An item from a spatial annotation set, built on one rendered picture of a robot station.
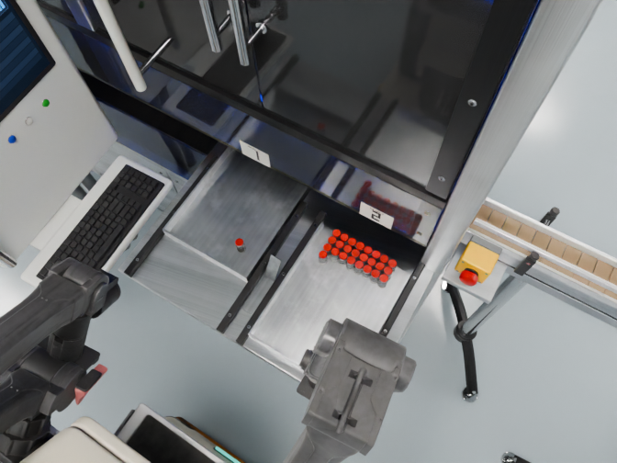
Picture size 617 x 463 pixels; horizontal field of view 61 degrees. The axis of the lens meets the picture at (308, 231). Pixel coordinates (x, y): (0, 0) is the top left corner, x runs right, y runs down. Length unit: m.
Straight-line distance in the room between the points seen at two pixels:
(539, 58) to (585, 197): 1.99
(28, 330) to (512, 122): 0.73
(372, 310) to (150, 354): 1.21
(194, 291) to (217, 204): 0.25
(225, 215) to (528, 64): 0.90
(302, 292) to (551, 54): 0.82
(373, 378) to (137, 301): 1.85
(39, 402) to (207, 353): 1.33
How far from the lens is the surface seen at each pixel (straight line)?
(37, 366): 0.99
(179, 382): 2.23
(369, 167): 1.09
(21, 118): 1.44
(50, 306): 0.83
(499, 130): 0.86
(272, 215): 1.40
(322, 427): 0.58
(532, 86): 0.78
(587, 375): 2.40
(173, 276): 1.39
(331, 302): 1.31
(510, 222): 1.42
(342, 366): 0.58
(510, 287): 1.61
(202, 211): 1.44
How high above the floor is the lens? 2.14
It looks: 65 degrees down
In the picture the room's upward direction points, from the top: 3 degrees counter-clockwise
